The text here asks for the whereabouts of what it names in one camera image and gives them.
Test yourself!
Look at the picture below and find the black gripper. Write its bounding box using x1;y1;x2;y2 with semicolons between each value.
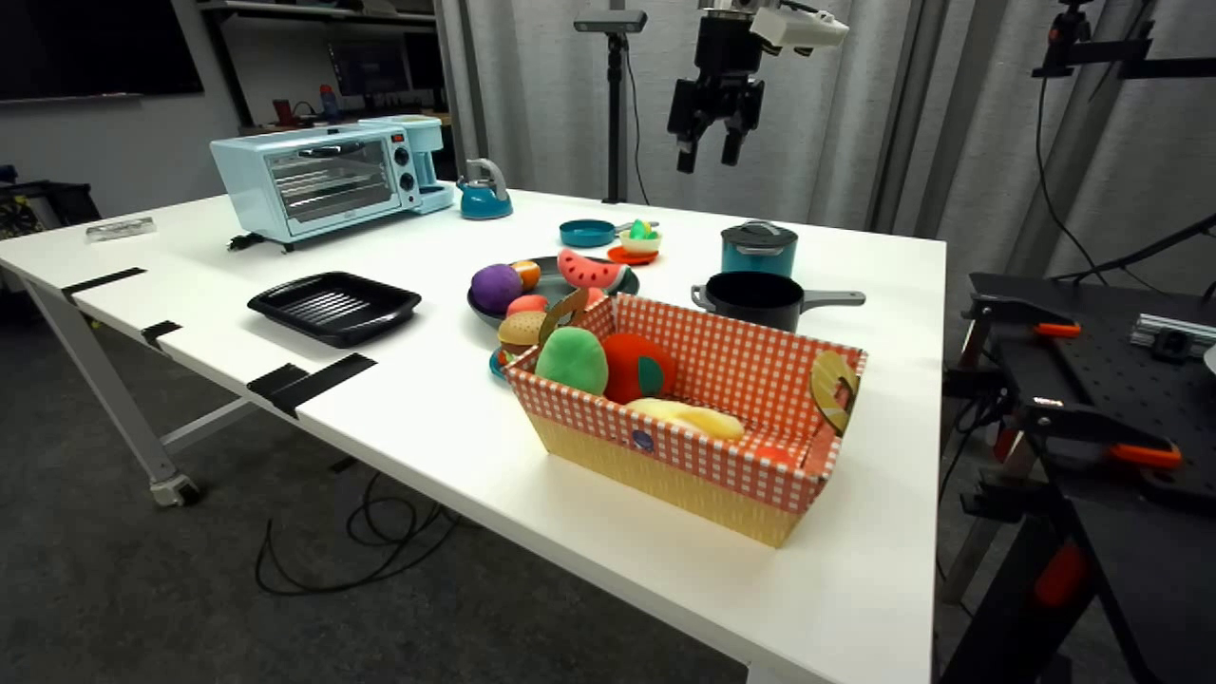
664;5;770;177

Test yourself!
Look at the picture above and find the small blue pan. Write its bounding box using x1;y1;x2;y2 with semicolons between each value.
554;215;624;256

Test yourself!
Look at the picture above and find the black tripod stand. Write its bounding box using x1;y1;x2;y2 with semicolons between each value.
569;0;653;204

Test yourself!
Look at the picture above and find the green yellow toy food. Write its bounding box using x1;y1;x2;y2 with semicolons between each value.
615;215;664;252

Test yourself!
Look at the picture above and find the teal cup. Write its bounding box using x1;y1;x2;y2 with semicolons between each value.
716;227;801;280

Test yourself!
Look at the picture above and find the watermelon slice toy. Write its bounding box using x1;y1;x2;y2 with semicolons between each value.
554;246;630;296

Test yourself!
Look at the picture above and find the light grey curtain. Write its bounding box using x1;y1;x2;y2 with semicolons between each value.
439;0;1216;296

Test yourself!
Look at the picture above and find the dark grey plate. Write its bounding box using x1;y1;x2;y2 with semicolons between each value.
466;252;647;328

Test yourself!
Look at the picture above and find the red plush fruit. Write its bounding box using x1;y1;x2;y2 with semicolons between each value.
599;328;678;405

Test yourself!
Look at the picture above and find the teal kettle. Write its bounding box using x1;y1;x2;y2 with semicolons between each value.
454;157;515;224

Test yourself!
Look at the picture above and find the green plush fruit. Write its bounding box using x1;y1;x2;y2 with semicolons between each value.
531;322;613;398

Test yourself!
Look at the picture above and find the purple eggplant toy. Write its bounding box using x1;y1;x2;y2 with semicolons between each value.
466;262;523;319

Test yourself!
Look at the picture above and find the burger toy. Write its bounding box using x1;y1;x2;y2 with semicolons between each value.
495;308;550;356

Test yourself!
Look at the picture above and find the yellow plush fruit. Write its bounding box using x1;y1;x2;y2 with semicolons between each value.
624;396;752;448

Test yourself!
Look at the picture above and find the red checkered cardboard basket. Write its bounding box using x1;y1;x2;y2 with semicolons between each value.
505;291;868;552

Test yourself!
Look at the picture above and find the light blue toaster oven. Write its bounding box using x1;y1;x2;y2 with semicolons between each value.
203;111;454;252

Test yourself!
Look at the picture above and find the black baking tray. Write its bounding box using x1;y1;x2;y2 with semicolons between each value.
241;267;425;351

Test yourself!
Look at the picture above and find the wide black tape strip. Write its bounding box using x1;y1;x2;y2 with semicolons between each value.
241;351;379;419

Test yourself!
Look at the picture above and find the grey box device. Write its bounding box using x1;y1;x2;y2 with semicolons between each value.
1127;308;1216;365

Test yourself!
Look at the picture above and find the black metal cart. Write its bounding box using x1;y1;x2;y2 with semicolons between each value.
943;268;1216;684

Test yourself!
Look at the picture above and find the white label sticker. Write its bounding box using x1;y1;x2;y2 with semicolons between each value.
84;211;159;242

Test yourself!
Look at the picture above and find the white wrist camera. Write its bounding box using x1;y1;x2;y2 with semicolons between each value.
748;0;854;57

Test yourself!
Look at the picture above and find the black pot with handle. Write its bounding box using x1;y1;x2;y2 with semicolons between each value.
687;267;868;335

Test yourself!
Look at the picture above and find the orange handled black clamp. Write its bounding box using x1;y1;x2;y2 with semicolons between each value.
1010;396;1188;479
963;291;1085;373

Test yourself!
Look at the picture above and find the dark wall shelf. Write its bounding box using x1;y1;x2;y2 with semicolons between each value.
192;0;459;135

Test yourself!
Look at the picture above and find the black floor cable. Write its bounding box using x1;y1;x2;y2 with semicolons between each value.
250;466;459;600

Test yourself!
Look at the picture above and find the black wall screen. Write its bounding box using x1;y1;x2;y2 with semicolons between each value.
0;0;203;106

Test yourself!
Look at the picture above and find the white table leg frame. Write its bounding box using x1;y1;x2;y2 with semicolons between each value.
15;268;258;512

